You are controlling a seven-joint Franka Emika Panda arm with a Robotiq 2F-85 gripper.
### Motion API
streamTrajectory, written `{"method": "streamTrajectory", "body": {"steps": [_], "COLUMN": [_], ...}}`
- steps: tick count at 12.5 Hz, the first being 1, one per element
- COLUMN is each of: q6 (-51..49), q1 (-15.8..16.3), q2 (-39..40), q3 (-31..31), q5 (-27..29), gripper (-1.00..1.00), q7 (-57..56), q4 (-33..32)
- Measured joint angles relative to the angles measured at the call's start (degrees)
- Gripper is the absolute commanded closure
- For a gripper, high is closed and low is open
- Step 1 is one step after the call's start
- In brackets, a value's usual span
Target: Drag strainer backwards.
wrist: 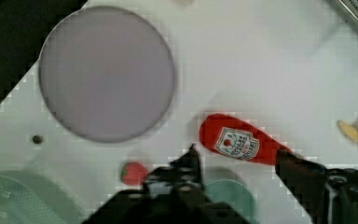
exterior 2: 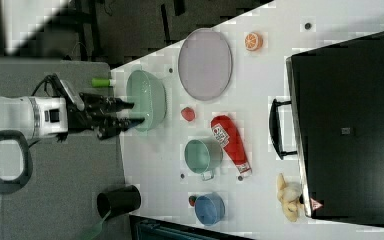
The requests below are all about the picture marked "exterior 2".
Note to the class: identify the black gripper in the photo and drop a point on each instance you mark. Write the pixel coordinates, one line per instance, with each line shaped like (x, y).
(98, 114)

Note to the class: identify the green plastic strainer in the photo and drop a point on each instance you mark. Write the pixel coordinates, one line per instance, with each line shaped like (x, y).
(148, 95)

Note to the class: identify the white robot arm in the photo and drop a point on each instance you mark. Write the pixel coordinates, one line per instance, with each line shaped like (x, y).
(26, 120)

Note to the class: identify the green marker cylinder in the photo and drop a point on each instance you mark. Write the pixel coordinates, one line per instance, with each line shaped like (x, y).
(103, 82)

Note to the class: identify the grey mat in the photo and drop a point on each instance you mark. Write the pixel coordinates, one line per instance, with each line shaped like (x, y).
(59, 202)

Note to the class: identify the green metal cup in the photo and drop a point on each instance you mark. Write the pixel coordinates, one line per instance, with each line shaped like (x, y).
(203, 156)

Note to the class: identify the grey round plate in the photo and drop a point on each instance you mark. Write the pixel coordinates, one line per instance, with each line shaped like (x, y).
(205, 64)

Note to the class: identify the red ketchup bottle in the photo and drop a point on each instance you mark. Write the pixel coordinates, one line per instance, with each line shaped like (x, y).
(228, 137)

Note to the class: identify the small red strawberry toy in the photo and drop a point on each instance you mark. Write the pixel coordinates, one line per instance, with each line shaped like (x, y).
(192, 200)

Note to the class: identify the dark blue crate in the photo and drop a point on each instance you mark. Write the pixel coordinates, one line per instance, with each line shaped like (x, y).
(150, 229)

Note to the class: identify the blue bowl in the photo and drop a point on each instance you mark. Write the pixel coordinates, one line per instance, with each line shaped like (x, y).
(209, 209)

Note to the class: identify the orange slice toy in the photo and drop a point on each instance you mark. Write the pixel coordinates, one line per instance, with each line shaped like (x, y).
(253, 41)

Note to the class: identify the peeled banana toy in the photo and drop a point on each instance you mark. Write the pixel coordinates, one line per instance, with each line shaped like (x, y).
(289, 197)

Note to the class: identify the black toaster oven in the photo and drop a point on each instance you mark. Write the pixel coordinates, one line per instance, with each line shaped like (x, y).
(337, 103)

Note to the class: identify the black cylinder post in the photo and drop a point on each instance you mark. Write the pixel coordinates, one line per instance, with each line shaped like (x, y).
(118, 202)

